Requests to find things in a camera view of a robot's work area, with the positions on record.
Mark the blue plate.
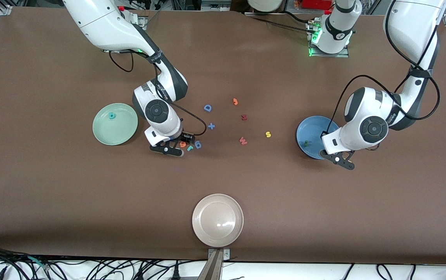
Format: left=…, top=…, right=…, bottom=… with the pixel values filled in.
left=296, top=115, right=340, bottom=160

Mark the mint green plate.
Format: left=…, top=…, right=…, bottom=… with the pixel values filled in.
left=92, top=103, right=139, bottom=146

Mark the beige plate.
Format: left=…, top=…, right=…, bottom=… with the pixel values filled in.
left=192, top=193, right=244, bottom=248

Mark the red box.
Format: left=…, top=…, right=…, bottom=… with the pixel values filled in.
left=302, top=0, right=333, bottom=10

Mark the person in beige clothing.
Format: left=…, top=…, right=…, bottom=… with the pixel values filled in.
left=248, top=0, right=284, bottom=12

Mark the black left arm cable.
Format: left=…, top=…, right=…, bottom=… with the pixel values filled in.
left=326, top=8, right=441, bottom=152

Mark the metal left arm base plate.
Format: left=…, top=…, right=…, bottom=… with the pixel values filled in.
left=307, top=21, right=350, bottom=58

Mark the looped black cable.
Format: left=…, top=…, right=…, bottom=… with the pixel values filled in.
left=377, top=264, right=394, bottom=280

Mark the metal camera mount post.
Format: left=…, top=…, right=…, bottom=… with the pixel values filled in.
left=198, top=248, right=230, bottom=280

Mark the black cable to arm base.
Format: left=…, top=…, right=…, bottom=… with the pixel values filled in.
left=244, top=11, right=317, bottom=35

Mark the teal cable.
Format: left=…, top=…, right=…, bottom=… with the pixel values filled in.
left=28, top=255, right=49, bottom=271

